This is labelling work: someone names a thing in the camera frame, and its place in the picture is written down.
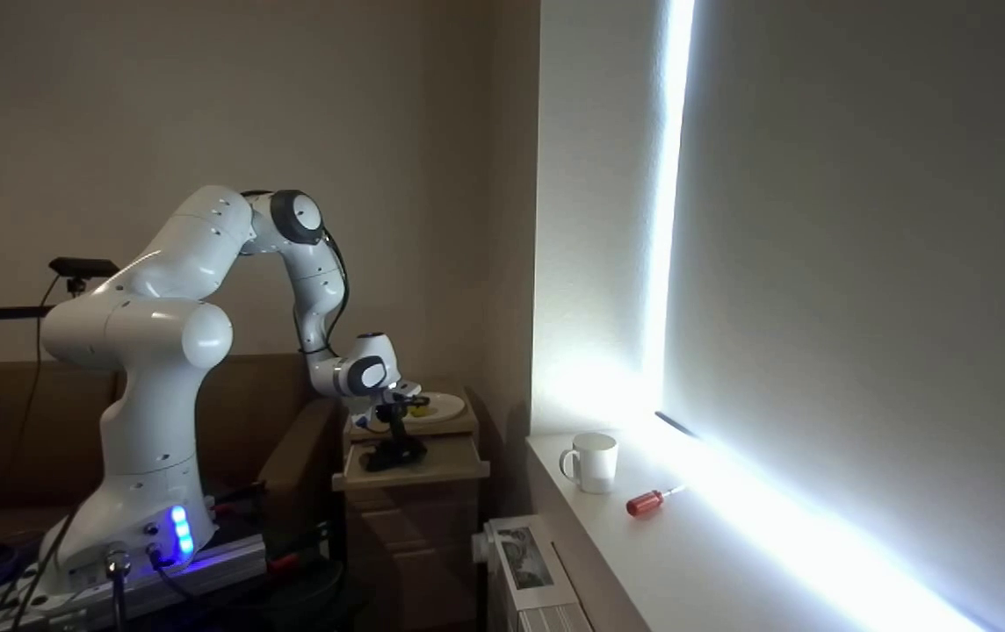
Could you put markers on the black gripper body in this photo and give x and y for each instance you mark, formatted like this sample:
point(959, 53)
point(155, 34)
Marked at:
point(391, 417)

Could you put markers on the yellow lemon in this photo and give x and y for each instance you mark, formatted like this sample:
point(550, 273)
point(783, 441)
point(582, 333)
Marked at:
point(418, 410)

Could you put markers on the black sock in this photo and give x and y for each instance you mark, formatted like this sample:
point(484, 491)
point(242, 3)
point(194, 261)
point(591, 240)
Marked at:
point(393, 453)

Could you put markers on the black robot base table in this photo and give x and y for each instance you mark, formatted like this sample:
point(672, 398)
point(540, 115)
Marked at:
point(222, 573)

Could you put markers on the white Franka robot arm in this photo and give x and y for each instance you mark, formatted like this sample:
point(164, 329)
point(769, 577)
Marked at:
point(151, 351)

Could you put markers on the flat wooden drawer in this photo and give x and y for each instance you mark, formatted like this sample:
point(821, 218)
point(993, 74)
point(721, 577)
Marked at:
point(454, 466)

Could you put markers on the white round plate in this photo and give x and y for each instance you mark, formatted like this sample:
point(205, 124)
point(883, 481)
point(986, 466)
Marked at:
point(447, 410)

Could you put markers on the tan leather armchair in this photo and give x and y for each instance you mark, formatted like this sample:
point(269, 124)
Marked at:
point(256, 410)

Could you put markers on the light wooden nightstand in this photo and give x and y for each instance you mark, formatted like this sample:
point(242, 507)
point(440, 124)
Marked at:
point(409, 549)

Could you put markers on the white mug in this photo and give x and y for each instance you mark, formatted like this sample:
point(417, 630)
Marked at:
point(591, 461)

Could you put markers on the white air conditioner unit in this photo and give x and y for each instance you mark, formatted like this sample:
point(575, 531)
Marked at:
point(532, 580)

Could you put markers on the white roller window blind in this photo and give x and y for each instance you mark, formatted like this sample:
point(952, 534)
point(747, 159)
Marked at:
point(876, 234)

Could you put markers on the black camera on boom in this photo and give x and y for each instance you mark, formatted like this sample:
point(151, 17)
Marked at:
point(80, 268)

